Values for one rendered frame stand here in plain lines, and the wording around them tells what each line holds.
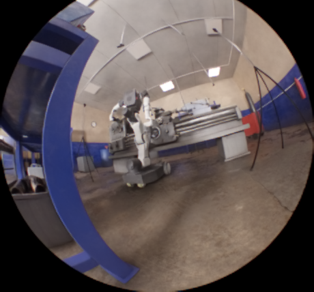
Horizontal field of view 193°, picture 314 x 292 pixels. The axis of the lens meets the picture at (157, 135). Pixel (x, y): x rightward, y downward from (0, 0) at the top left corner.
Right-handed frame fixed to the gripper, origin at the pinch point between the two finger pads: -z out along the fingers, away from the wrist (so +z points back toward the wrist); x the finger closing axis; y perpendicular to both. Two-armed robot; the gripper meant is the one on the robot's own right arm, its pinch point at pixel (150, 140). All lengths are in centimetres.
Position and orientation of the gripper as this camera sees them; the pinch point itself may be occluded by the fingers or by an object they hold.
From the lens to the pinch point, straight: 127.3
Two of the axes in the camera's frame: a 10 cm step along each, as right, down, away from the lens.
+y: -9.7, 1.7, 1.8
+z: -1.4, -9.7, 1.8
